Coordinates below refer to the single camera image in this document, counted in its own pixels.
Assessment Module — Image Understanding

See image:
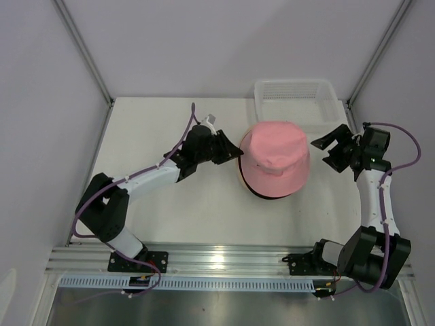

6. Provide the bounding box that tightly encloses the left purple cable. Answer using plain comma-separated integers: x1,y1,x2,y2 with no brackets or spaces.
71,102,205,300

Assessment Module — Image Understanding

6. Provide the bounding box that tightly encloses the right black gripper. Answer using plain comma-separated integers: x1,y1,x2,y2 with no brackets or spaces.
311,124,363,174

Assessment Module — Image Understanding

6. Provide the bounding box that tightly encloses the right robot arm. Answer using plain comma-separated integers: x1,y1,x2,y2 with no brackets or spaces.
309,123,411,293

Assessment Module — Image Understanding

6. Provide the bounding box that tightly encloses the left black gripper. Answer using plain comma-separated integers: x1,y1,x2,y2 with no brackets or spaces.
195,130,243,166

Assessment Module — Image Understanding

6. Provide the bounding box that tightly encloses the left corner aluminium post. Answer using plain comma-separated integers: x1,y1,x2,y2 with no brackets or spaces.
51,0,114,107

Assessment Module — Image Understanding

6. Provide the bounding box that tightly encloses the corner aluminium post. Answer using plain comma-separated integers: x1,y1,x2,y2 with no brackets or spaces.
51,0,114,107
345,0,414,108

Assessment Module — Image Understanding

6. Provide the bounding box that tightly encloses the black bucket hat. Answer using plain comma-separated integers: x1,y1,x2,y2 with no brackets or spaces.
239,159,292,200

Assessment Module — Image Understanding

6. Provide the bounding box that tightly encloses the white slotted cable duct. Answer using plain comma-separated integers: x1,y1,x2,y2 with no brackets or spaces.
58,275,315,293

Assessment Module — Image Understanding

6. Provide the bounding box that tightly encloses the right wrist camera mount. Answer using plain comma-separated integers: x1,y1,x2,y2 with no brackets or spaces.
351,122,371,146

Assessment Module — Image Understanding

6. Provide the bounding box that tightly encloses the right corner aluminium post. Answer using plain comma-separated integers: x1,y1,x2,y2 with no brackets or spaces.
345,0,414,108

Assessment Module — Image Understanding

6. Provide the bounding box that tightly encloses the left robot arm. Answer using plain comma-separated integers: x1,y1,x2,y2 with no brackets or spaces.
75,125,243,272

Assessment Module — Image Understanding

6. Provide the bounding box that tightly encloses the aluminium mounting rail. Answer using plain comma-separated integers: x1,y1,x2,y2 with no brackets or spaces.
46,240,415,280

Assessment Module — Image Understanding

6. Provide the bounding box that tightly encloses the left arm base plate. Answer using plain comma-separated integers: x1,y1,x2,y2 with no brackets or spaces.
107,250,170,273

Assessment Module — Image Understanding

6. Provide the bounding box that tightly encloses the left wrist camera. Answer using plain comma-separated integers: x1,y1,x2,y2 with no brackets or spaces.
201,114,217,136

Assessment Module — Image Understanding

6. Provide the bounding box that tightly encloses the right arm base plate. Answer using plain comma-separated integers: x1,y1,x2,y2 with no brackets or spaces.
281,251,336,276

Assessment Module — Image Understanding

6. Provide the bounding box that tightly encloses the beige bucket hat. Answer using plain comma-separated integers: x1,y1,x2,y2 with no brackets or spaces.
236,128,251,191

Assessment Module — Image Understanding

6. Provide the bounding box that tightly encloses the white plastic basket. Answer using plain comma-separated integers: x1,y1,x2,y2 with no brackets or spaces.
254,79,343,133

